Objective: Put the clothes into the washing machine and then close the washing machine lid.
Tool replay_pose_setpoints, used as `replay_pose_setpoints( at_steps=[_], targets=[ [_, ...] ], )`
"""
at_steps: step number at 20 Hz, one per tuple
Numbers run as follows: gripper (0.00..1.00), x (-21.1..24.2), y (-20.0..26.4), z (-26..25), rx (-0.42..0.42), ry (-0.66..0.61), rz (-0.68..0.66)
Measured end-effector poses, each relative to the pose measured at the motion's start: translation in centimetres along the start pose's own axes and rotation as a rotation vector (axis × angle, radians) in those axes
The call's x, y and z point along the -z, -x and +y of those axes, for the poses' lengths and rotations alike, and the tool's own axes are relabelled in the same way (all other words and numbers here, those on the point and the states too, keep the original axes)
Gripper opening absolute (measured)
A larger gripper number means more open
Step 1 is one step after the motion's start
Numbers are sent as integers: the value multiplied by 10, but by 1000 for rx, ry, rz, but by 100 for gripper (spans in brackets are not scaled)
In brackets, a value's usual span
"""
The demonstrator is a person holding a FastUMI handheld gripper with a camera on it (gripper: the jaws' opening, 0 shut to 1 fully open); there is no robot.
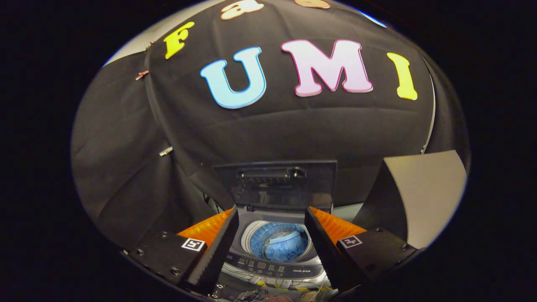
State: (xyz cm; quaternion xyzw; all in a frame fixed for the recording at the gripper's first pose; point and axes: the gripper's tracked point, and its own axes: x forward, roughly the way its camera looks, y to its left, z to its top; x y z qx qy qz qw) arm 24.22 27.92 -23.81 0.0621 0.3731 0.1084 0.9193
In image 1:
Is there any grey washing machine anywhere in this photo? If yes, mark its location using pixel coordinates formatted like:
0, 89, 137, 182
212, 159, 338, 294

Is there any grey cabinet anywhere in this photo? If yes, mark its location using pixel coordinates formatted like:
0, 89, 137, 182
352, 150, 467, 249

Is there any white frame pole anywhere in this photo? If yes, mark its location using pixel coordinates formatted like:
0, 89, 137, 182
421, 75, 437, 154

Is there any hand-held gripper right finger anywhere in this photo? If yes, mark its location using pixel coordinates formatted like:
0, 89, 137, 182
304, 206, 421, 293

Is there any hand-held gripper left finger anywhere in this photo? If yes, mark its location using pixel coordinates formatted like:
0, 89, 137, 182
122, 208, 240, 296

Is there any tangle of cables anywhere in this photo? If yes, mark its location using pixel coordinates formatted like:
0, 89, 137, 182
210, 277, 336, 302

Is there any light blue shirt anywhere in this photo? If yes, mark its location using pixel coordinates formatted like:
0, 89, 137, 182
264, 231, 310, 263

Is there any black backdrop cloth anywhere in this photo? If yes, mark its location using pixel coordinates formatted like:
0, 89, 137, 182
71, 0, 470, 248

